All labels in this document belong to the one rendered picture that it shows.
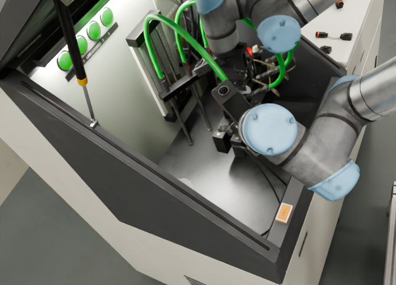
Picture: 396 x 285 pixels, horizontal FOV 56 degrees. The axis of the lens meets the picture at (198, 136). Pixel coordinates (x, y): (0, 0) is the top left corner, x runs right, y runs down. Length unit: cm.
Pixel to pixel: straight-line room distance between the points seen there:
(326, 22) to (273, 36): 79
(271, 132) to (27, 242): 225
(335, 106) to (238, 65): 35
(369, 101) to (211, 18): 40
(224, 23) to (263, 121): 37
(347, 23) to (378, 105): 91
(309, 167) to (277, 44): 27
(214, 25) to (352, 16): 77
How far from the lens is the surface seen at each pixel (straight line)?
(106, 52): 109
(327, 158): 60
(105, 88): 110
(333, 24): 151
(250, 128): 55
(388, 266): 176
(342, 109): 65
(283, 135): 55
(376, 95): 61
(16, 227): 278
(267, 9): 78
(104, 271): 226
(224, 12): 86
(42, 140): 106
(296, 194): 105
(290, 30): 74
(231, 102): 74
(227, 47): 90
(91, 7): 101
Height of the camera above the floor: 185
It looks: 47 degrees down
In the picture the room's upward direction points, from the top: 23 degrees counter-clockwise
